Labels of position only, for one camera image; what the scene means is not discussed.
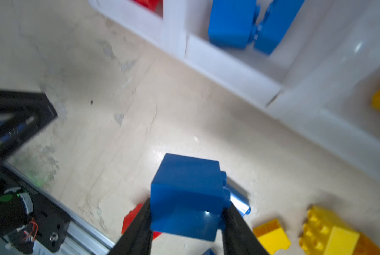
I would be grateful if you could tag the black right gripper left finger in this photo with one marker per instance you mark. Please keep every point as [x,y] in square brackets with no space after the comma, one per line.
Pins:
[128,247]

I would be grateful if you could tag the small yellow lego brick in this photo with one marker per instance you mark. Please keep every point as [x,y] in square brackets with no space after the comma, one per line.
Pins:
[272,236]

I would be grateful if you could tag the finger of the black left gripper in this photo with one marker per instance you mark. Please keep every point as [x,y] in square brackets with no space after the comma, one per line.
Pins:
[24,115]

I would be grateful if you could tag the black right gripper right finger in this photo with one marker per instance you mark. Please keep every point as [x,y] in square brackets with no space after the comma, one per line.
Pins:
[238,238]

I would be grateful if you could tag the white middle bin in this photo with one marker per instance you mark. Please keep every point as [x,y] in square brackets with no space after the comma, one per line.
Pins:
[317,31]

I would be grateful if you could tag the white bin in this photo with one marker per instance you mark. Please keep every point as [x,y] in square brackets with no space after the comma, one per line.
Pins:
[329,103]
[317,31]
[166,32]

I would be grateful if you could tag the white left bin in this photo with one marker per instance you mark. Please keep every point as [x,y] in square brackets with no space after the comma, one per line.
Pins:
[166,32]

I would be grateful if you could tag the blue long lego brick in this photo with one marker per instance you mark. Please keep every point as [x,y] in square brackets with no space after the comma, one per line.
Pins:
[275,24]

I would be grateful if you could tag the blue small lego brick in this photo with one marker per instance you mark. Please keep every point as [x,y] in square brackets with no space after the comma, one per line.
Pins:
[188,196]

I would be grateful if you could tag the yellow long lego brick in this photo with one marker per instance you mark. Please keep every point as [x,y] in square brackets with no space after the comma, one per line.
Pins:
[325,233]

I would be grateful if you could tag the red square lego brick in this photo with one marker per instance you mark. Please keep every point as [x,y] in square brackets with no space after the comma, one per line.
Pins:
[137,224]

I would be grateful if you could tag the blue thin lego brick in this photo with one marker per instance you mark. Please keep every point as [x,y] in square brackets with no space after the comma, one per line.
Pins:
[209,252]

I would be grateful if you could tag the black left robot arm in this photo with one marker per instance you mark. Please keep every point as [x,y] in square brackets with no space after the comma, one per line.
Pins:
[14,210]

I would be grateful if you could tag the white right bin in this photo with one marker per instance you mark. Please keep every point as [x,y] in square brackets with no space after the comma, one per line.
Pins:
[329,103]

